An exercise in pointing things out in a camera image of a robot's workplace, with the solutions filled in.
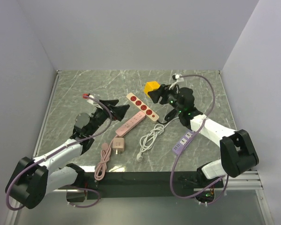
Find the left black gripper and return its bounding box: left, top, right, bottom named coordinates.
left=88, top=99, right=130, bottom=135

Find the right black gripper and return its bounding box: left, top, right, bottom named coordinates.
left=147, top=83, right=184, bottom=113

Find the yellow cube socket adapter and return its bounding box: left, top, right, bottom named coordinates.
left=144, top=81, right=161, bottom=97

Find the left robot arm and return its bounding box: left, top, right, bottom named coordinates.
left=5, top=96, right=130, bottom=211

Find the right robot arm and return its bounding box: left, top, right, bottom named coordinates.
left=144, top=81, right=259, bottom=187

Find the beige red power strip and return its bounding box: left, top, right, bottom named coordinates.
left=126, top=93, right=159, bottom=123

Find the pink cube adapter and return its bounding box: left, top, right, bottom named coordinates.
left=112, top=137, right=125, bottom=155

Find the purple power strip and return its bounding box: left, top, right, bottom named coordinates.
left=172, top=130, right=194, bottom=155

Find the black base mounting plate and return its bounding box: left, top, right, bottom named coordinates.
left=79, top=171, right=216, bottom=198

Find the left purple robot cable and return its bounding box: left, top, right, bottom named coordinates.
left=5, top=97, right=113, bottom=211

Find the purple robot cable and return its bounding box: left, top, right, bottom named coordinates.
left=5, top=97, right=113, bottom=211
left=170, top=74, right=229, bottom=206

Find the black power cable with plug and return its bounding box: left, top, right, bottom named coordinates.
left=157, top=109, right=181, bottom=124

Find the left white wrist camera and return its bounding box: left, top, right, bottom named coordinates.
left=82, top=93, right=99, bottom=105

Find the pink coiled cable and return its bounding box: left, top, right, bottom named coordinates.
left=94, top=135, right=119, bottom=181

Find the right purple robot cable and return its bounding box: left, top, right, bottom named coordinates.
left=170, top=74, right=229, bottom=206

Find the white coiled power cable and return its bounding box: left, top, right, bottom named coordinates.
left=136, top=116, right=181, bottom=163

